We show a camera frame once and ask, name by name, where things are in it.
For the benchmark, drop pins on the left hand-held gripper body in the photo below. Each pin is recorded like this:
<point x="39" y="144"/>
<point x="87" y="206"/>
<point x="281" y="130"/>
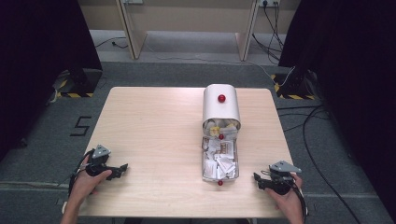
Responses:
<point x="99" y="159"/>

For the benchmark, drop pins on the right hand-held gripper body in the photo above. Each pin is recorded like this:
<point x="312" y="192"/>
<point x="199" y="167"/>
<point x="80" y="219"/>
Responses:
<point x="281" y="177"/>

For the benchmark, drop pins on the person's right hand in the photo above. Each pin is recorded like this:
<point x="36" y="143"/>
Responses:
<point x="289" y="200"/>

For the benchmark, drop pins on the person's left hand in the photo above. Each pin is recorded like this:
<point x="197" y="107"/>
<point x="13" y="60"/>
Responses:
<point x="84" y="184"/>

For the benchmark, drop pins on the white bin lid tray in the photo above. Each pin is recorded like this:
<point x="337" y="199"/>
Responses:
<point x="235" y="161"/>

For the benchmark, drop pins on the pile of white paper scraps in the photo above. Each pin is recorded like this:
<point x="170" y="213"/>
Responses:
<point x="219" y="160"/>

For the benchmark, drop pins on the yellow crumpled paper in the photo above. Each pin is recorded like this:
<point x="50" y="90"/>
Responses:
<point x="214" y="130"/>

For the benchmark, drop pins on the stand base with hazard tape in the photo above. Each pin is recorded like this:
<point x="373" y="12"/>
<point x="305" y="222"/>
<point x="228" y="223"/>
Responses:
<point x="294" y="87"/>
<point x="81" y="83"/>

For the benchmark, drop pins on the white bin with red knob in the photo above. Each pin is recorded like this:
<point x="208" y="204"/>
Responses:
<point x="220" y="107"/>

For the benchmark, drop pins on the black curtain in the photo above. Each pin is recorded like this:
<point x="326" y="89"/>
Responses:
<point x="40" y="62"/>
<point x="351" y="68"/>

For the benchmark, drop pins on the white desk leg panel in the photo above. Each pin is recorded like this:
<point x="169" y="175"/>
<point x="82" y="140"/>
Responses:
<point x="247" y="34"/>
<point x="132" y="31"/>

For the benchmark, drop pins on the white wall power outlet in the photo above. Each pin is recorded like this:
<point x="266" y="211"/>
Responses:
<point x="269" y="2"/>

